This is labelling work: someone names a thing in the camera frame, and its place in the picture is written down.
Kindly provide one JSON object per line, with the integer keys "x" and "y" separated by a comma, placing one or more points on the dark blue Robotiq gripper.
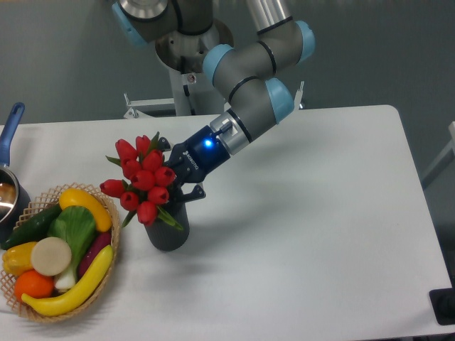
{"x": 193, "y": 159}

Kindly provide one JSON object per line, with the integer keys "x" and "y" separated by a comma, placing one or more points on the red tulip bouquet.
{"x": 146, "y": 187}

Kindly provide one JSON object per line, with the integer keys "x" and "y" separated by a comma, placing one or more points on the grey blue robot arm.
{"x": 156, "y": 21}

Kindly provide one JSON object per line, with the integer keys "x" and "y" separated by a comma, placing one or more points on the dark grey ribbed vase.
{"x": 164, "y": 236}

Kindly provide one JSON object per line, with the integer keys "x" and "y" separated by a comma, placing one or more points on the purple sweet potato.
{"x": 100, "y": 241}

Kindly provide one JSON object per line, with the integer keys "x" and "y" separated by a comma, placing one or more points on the green bok choy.
{"x": 76, "y": 226}

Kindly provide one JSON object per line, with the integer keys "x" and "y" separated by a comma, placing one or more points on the woven wicker basket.
{"x": 41, "y": 202}

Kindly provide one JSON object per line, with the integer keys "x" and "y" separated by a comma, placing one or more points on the yellow banana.
{"x": 79, "y": 293}

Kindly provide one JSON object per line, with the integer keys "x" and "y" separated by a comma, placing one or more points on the green cucumber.
{"x": 33, "y": 229}

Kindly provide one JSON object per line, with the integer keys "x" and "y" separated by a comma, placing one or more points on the beige round slice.
{"x": 51, "y": 256}

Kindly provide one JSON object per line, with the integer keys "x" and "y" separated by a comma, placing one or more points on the yellow bell pepper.
{"x": 17, "y": 260}

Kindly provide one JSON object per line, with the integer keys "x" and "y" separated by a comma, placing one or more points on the orange fruit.
{"x": 33, "y": 284}

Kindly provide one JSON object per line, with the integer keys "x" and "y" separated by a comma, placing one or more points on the black device at edge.
{"x": 443, "y": 305}

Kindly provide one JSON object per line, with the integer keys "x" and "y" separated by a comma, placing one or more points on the blue handled saucepan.
{"x": 14, "y": 198}

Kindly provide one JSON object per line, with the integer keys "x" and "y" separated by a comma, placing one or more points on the white frame at right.
{"x": 443, "y": 159}

